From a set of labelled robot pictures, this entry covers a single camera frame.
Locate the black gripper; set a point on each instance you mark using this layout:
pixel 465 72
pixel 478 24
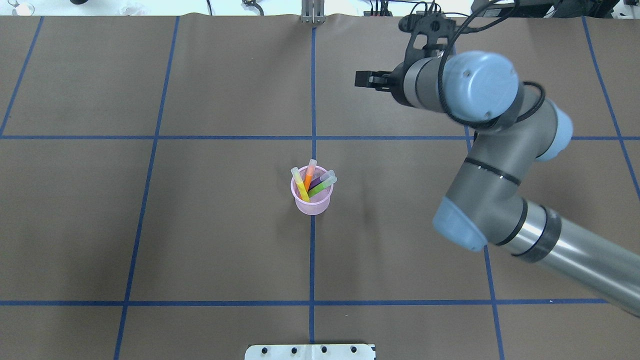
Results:
pixel 395 82

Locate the orange highlighter pen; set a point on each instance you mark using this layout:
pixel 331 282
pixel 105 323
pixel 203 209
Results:
pixel 309 173

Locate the green highlighter pen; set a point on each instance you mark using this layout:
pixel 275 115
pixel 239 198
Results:
pixel 322 186

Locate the yellow highlighter pen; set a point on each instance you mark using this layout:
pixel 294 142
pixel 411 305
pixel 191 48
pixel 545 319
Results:
pixel 299 184

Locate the aluminium frame post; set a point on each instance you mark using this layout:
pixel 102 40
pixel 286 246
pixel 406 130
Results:
pixel 313 12

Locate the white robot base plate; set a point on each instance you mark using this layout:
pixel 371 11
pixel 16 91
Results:
pixel 332 351

